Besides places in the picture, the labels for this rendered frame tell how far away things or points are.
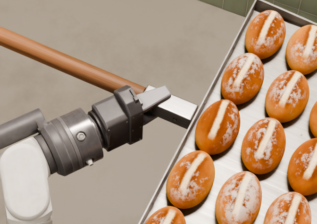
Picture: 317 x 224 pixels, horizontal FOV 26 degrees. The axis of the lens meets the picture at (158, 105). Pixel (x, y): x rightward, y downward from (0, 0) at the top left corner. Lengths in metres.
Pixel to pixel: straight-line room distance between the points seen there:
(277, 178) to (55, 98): 1.61
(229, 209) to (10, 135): 0.34
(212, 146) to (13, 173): 0.30
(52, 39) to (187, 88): 0.58
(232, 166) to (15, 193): 0.33
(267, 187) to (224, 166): 0.07
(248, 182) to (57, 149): 0.29
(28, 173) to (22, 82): 1.65
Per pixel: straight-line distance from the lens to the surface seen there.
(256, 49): 1.17
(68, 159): 1.04
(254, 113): 1.14
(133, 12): 2.81
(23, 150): 1.01
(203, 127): 1.06
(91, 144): 1.04
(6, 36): 1.19
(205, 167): 1.03
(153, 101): 1.08
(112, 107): 1.06
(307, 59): 1.17
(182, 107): 1.09
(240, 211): 1.00
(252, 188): 1.02
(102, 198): 2.37
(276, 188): 1.08
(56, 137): 1.04
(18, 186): 1.01
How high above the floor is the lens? 2.15
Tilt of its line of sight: 58 degrees down
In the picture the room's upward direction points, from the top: straight up
